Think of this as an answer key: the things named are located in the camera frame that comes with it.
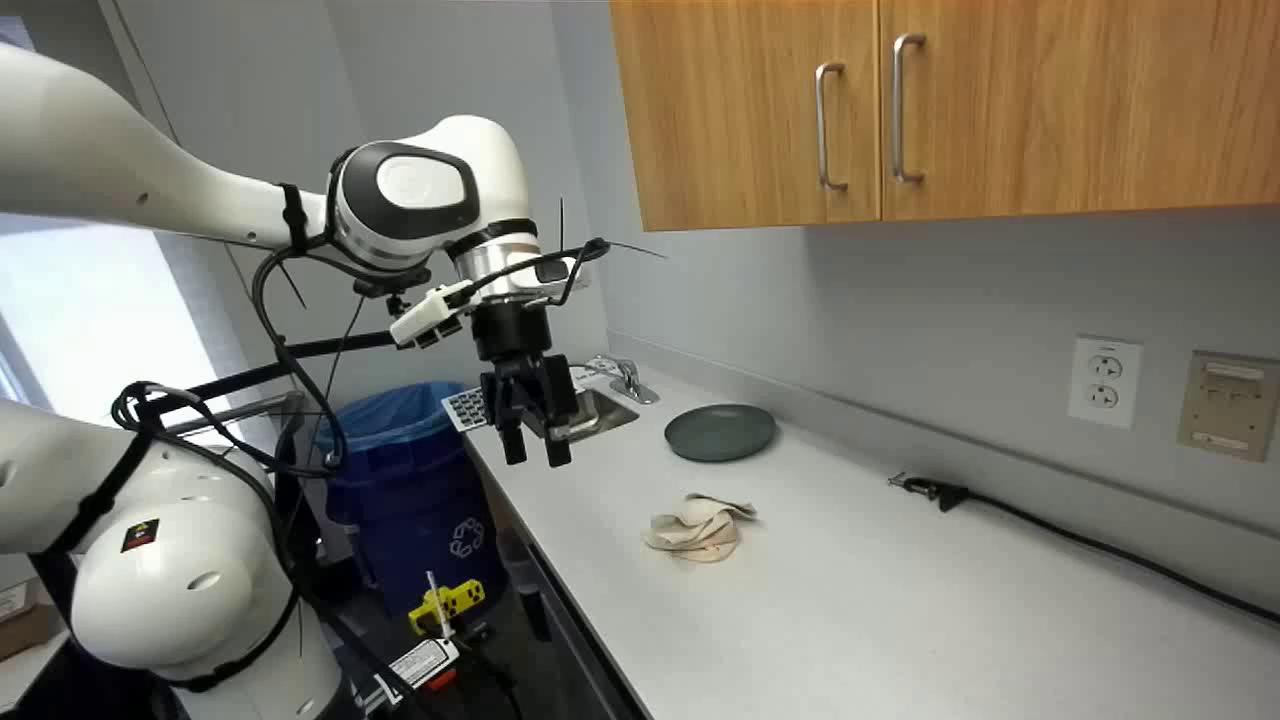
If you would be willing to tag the beige kitchen towel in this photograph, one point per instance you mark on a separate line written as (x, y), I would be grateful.
(699, 528)

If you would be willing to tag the beige wall plate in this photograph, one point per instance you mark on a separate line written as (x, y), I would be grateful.
(1228, 407)

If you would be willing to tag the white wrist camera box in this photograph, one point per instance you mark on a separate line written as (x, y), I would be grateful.
(425, 319)

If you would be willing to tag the yellow clamp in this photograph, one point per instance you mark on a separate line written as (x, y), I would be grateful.
(446, 600)

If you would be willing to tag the bright window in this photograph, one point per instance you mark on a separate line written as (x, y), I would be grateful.
(95, 312)

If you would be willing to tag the wooden wall cabinet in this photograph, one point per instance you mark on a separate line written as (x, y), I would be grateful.
(1043, 107)

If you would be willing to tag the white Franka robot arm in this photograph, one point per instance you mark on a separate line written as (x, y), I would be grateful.
(132, 160)

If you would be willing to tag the checkered pattern board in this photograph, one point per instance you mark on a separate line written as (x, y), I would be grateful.
(467, 410)

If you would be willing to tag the white power outlet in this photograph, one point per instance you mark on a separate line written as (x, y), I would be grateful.
(1106, 383)

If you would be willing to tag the white red device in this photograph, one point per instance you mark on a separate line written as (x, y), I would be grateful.
(425, 660)

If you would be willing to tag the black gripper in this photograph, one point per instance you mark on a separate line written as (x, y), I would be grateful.
(512, 328)

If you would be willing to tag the blue recycling bin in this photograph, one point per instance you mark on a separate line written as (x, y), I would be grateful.
(406, 492)

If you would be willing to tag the dark green plate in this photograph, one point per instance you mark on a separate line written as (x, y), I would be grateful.
(722, 435)

